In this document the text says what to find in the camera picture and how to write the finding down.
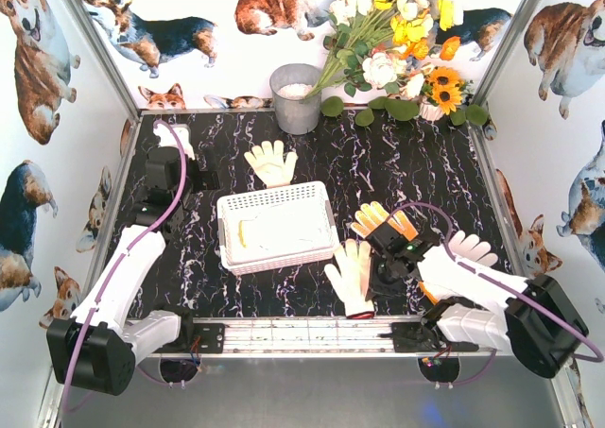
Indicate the small sunflower pot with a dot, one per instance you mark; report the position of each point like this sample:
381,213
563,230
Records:
444,93

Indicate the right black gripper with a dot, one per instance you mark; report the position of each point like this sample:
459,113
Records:
387,230

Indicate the artificial flower bouquet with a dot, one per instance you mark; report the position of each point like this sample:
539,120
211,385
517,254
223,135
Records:
386,44

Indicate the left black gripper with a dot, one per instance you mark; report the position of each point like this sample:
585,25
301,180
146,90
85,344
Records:
203,178

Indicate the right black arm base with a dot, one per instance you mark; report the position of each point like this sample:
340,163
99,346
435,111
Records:
415,337

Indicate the cream glove red cuff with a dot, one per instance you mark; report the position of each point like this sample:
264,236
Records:
350,278

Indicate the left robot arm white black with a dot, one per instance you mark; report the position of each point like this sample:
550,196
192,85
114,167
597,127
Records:
94,348

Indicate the yellow dotted work glove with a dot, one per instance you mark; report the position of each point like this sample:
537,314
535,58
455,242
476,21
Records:
370,215

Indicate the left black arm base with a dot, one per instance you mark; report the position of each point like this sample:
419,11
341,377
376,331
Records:
203,338

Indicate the aluminium front rail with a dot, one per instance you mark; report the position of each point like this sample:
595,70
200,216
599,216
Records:
259,337

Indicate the blue dotted work glove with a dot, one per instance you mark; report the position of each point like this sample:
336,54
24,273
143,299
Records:
281,232

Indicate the white glove orange cuff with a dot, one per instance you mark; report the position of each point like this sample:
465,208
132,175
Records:
470,247

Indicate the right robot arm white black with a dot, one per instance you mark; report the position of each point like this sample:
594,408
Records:
532,319

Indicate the grey metal bucket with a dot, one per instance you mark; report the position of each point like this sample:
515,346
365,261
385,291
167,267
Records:
295,101

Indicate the white perforated storage basket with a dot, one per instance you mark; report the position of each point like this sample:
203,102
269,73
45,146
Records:
308,201

